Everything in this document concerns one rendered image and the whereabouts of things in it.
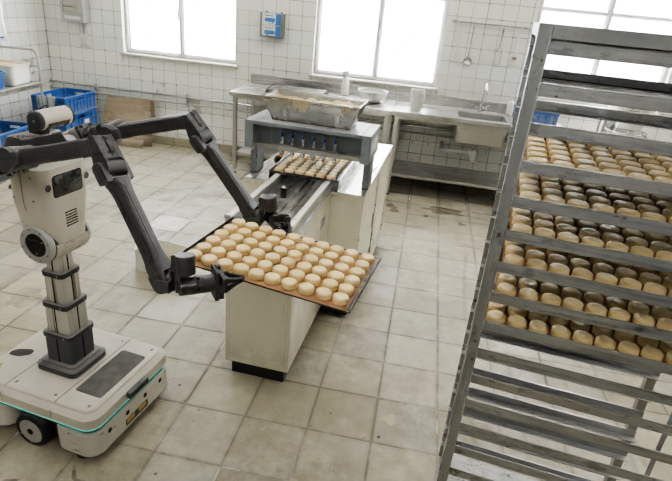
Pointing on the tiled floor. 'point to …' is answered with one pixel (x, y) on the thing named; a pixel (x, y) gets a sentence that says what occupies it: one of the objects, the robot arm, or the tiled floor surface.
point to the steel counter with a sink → (496, 116)
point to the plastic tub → (163, 250)
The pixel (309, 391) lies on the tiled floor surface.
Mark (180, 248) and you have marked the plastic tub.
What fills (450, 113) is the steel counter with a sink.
